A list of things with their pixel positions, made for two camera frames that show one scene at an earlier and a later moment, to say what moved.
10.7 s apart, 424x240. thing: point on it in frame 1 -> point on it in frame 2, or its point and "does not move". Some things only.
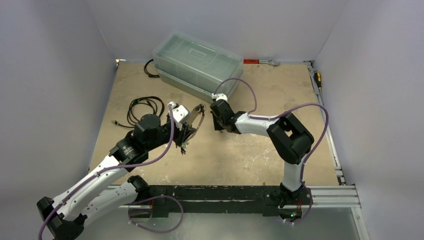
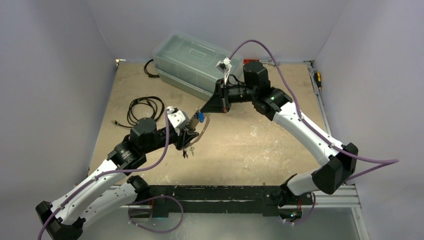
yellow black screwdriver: x=317 y=77 does not move
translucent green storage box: x=197 y=65 does not move
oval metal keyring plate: x=194 y=110 -> x=191 y=124
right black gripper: x=216 y=120 -> x=224 y=98
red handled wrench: x=274 y=62 does not move
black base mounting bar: x=220 y=200 does not move
